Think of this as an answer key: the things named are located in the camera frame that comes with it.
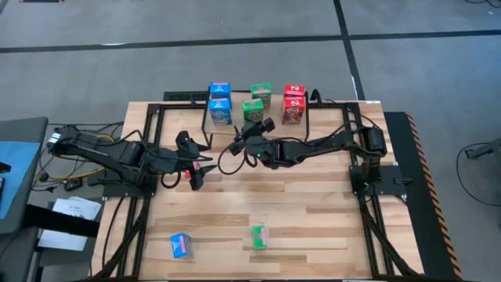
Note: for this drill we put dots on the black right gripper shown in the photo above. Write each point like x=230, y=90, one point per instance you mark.
x=268, y=152

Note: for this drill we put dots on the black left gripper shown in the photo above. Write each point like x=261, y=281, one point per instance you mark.
x=170, y=162

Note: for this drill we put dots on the green cereal box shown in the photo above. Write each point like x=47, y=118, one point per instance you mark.
x=252, y=111
x=259, y=238
x=262, y=94

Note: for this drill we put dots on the blue Rice Krispies cereal box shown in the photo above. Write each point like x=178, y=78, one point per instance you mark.
x=181, y=246
x=220, y=91
x=219, y=113

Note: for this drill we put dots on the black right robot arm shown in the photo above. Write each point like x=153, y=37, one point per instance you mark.
x=313, y=149

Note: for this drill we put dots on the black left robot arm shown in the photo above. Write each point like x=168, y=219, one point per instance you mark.
x=98, y=150

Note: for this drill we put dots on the black power adapter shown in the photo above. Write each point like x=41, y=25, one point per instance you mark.
x=73, y=184

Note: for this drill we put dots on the white paper sheets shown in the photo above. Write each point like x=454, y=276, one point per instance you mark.
x=74, y=207

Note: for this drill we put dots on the blue pad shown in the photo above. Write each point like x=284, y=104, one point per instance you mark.
x=15, y=172

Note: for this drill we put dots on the grey metal stand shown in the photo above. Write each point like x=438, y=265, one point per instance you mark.
x=485, y=149

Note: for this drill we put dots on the wooden shelf with black frame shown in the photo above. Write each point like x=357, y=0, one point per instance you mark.
x=235, y=117

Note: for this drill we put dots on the black aluminium table frame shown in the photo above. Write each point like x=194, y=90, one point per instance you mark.
x=153, y=109

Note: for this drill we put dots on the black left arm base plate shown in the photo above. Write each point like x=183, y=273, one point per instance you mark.
x=117, y=190

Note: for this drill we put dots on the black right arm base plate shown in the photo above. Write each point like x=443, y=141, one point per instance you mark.
x=391, y=184

